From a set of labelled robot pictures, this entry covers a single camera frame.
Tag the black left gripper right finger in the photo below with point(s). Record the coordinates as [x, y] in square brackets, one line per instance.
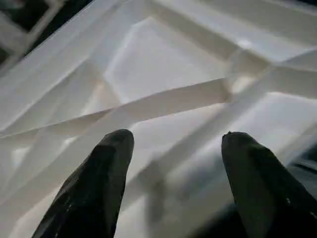
[262, 193]

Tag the black mat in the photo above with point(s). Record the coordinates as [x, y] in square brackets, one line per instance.
[304, 161]

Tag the white plastic table top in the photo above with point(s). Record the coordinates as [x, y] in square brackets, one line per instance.
[161, 74]

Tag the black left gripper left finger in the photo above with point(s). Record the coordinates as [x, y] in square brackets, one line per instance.
[94, 188]

